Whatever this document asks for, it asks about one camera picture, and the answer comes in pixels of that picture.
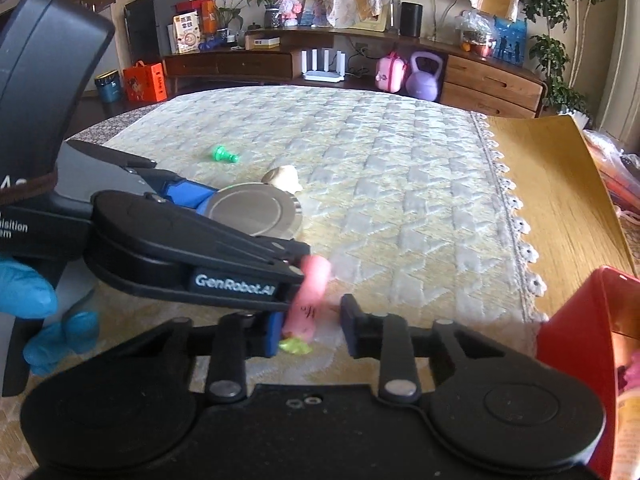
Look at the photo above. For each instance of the black speaker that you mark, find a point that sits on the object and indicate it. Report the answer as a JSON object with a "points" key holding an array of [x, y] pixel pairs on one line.
{"points": [[411, 20]]}

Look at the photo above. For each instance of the flat white box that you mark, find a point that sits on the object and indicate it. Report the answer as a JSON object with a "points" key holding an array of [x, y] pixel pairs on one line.
{"points": [[262, 42]]}

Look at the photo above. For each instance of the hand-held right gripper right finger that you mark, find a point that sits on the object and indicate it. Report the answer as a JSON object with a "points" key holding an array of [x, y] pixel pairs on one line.
{"points": [[350, 326]]}

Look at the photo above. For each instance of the wooden cabinet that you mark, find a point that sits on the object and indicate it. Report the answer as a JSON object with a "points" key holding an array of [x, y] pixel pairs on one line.
{"points": [[230, 65]]}

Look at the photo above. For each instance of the small potted plant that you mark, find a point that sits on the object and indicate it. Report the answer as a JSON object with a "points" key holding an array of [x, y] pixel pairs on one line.
{"points": [[229, 17]]}

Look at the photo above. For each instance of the tall potted tree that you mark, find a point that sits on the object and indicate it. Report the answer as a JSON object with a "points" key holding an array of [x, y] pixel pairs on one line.
{"points": [[550, 10]]}

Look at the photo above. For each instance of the brown elastic band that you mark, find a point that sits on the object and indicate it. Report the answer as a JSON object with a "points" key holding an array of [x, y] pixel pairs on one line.
{"points": [[30, 187]]}

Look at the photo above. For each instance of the pink tube with green cap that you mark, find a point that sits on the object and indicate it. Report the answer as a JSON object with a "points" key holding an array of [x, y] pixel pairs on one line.
{"points": [[307, 295]]}

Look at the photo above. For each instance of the orange gift box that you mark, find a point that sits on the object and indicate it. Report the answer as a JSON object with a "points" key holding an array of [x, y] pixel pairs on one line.
{"points": [[144, 82]]}

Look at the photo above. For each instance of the round metal tin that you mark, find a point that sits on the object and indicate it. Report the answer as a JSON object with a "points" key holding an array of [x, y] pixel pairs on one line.
{"points": [[255, 210]]}

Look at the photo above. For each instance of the clear plastic bag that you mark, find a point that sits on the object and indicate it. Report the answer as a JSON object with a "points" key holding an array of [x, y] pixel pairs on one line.
{"points": [[475, 32]]}

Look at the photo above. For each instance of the orange paper bag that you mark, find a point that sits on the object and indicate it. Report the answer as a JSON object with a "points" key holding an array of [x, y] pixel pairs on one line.
{"points": [[209, 15]]}

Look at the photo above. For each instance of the white and brown snack box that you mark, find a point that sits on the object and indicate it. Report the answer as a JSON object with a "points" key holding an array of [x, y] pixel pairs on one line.
{"points": [[187, 34]]}

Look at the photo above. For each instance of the cream quilted tablecloth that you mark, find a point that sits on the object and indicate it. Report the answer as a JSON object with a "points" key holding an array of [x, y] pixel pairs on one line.
{"points": [[400, 185]]}

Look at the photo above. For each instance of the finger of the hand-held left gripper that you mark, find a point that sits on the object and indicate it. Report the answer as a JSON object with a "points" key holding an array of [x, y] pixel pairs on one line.
{"points": [[235, 285], [192, 199]]}

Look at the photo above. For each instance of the red box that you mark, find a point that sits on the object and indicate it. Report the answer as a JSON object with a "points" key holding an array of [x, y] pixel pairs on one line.
{"points": [[575, 350]]}

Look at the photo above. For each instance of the teal bin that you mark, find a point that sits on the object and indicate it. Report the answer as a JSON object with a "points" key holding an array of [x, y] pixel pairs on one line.
{"points": [[108, 87]]}

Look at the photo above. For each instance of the black mini fridge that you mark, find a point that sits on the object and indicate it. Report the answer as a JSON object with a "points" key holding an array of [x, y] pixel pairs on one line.
{"points": [[150, 30]]}

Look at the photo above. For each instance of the small green plastic piece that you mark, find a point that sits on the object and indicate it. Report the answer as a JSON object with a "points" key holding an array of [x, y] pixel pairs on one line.
{"points": [[222, 154]]}

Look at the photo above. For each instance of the small beige object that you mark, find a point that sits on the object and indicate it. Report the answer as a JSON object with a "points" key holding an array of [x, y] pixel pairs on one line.
{"points": [[285, 177]]}

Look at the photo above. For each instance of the purple kettlebell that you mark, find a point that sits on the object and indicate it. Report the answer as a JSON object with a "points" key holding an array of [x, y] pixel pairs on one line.
{"points": [[422, 85]]}

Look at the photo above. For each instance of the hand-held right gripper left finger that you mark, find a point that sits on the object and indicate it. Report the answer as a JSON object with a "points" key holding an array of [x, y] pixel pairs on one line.
{"points": [[273, 332]]}

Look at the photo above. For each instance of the framed photo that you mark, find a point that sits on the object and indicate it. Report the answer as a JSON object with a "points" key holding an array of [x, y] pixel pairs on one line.
{"points": [[314, 7]]}

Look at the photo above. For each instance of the pink toy suitcase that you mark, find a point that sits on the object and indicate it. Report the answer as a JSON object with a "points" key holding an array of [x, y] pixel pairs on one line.
{"points": [[390, 74]]}

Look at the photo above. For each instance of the person's left hand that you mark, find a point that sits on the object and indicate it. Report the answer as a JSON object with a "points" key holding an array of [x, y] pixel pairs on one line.
{"points": [[25, 287]]}

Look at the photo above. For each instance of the white router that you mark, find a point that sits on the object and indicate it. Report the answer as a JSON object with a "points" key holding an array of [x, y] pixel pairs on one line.
{"points": [[324, 74]]}

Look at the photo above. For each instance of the orange plastic bag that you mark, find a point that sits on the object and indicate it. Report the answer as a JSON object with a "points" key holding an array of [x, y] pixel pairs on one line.
{"points": [[617, 175]]}

